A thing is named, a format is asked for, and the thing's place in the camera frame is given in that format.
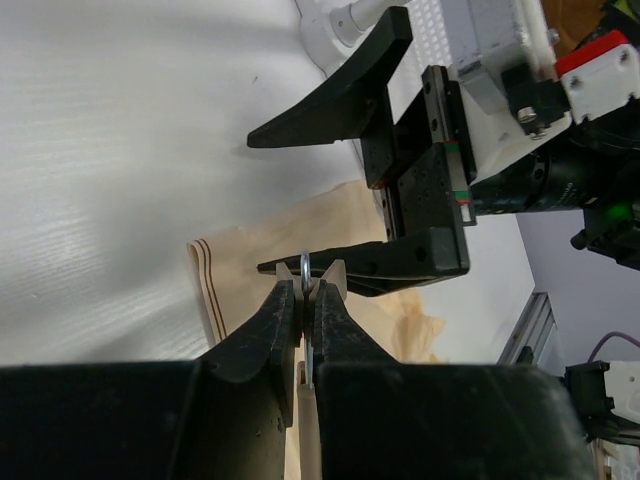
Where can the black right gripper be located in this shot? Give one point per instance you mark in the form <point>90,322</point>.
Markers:
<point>439,194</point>

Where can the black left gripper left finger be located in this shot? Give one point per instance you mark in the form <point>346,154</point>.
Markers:
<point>223,415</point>

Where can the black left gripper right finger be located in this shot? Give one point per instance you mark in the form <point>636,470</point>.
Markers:
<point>383,419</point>

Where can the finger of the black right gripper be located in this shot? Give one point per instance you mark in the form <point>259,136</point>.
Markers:
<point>352,104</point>

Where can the wooden clip hanger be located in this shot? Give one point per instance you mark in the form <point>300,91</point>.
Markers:
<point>306,289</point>

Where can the white clothes rack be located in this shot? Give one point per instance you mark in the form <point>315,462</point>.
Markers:
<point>331,30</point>

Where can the white plastic basket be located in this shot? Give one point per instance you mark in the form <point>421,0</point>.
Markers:
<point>429,47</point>

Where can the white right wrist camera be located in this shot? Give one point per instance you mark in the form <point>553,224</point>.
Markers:
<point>530,70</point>

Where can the aluminium mounting rail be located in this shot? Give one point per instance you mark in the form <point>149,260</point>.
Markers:
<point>529,339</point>

